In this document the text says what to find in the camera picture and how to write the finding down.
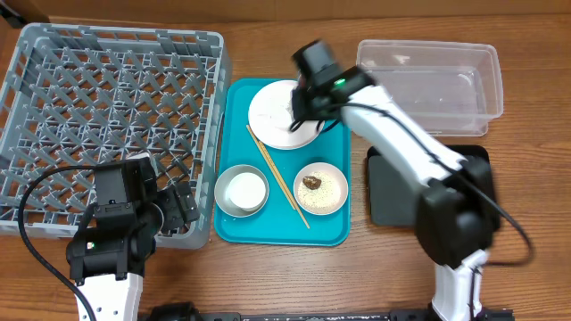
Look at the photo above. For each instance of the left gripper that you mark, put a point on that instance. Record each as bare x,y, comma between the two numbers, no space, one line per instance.
176,216

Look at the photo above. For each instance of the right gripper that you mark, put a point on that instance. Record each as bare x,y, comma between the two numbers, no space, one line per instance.
302,110

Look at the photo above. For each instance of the grey round bowl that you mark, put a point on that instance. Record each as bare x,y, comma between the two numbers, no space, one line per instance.
220,191

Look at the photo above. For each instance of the wooden chopstick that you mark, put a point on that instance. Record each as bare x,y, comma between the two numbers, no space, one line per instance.
275,172
298,210

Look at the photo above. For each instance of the white paper cup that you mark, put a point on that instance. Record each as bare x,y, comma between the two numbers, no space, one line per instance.
246,191

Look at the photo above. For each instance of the brown food scrap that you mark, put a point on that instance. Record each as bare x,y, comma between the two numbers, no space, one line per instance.
311,182

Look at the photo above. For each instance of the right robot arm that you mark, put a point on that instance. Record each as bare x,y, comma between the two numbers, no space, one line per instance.
456,211

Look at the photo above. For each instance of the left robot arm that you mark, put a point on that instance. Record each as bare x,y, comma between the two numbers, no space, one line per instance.
117,235

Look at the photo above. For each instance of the large white plate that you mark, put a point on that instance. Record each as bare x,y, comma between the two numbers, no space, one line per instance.
271,114

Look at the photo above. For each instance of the teal plastic tray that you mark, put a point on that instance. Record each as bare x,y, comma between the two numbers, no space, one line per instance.
277,222

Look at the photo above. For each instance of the black plastic tray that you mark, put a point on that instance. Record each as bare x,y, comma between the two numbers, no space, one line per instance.
391,201

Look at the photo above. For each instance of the clear plastic bin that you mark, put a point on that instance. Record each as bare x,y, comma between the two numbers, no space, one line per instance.
448,88

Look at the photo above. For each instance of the grey plastic dish rack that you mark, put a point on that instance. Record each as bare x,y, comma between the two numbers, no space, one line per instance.
74,96

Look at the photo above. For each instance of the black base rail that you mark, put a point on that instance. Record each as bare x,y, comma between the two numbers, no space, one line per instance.
189,312

